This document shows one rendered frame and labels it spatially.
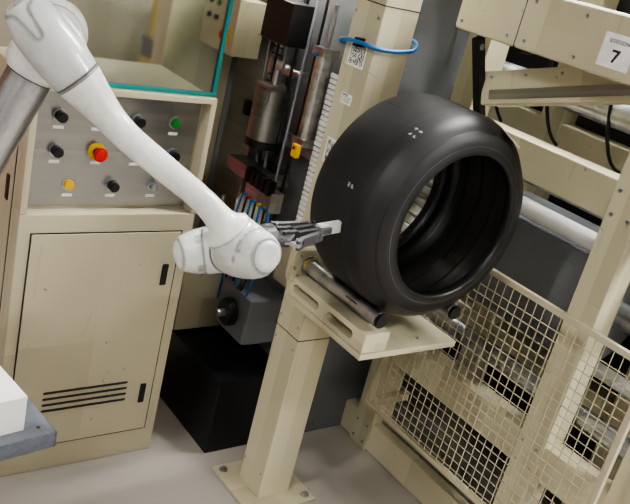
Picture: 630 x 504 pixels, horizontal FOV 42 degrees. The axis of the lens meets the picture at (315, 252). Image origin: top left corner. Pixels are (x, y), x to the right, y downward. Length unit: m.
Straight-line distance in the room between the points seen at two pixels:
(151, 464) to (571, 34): 1.92
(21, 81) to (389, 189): 0.86
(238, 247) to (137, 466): 1.42
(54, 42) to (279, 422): 1.51
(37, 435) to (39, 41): 0.84
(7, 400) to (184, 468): 1.20
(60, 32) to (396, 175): 0.82
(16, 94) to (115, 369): 1.16
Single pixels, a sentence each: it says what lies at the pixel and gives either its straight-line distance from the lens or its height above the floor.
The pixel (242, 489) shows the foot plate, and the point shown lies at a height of 0.01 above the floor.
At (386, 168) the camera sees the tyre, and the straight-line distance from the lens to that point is 2.00.
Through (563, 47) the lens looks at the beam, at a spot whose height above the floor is 1.67.
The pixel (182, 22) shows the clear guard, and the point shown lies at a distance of 2.44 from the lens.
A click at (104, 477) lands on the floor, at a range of 2.90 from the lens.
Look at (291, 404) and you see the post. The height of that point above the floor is 0.38.
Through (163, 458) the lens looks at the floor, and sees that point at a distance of 3.02.
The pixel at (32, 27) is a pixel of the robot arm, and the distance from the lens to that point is 1.72.
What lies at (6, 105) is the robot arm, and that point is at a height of 1.30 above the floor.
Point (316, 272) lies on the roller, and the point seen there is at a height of 0.91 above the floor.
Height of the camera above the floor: 1.80
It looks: 21 degrees down
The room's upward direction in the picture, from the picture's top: 14 degrees clockwise
